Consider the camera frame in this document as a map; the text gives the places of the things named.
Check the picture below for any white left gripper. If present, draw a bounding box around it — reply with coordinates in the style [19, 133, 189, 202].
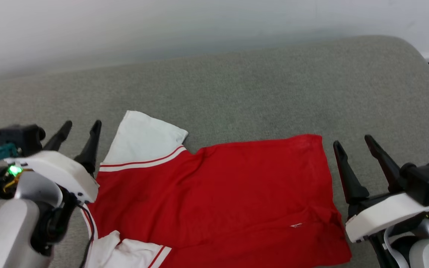
[4, 120, 102, 204]

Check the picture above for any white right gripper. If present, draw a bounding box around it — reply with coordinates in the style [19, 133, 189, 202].
[333, 134, 429, 243]

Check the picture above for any red and white shirt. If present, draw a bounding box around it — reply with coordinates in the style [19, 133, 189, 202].
[82, 110, 352, 268]

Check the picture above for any thin black cable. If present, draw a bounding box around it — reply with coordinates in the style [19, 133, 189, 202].
[76, 202, 96, 268]

